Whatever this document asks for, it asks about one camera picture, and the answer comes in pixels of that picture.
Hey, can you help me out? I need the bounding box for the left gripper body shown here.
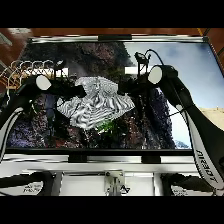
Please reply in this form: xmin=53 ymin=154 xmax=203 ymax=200
xmin=64 ymin=83 xmax=88 ymax=100

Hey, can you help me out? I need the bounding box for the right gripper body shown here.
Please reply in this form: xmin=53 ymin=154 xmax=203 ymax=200
xmin=117 ymin=79 xmax=140 ymax=98

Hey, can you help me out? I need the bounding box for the black and white striped shirt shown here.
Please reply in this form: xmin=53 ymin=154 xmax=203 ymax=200
xmin=55 ymin=75 xmax=136 ymax=131

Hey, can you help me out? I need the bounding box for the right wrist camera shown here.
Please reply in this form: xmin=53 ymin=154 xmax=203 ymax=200
xmin=134 ymin=51 xmax=150 ymax=77

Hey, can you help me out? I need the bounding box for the black cable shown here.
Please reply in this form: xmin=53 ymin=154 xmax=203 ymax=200
xmin=144 ymin=48 xmax=166 ymax=68

